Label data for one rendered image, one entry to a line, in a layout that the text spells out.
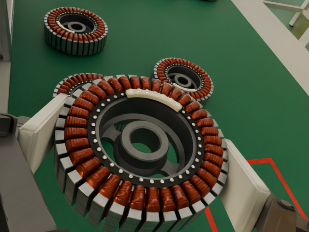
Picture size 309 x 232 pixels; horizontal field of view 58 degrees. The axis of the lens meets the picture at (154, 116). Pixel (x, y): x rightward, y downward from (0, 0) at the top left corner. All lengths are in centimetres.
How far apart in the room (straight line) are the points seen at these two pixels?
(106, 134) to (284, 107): 49
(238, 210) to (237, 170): 2
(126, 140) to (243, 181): 7
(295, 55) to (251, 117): 35
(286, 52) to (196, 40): 28
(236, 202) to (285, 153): 38
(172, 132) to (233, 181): 6
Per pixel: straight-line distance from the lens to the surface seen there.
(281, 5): 310
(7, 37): 49
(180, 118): 20
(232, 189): 18
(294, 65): 81
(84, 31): 55
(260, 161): 50
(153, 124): 19
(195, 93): 47
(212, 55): 66
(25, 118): 17
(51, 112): 16
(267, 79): 69
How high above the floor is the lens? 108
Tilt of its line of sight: 45 degrees down
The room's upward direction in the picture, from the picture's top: 23 degrees clockwise
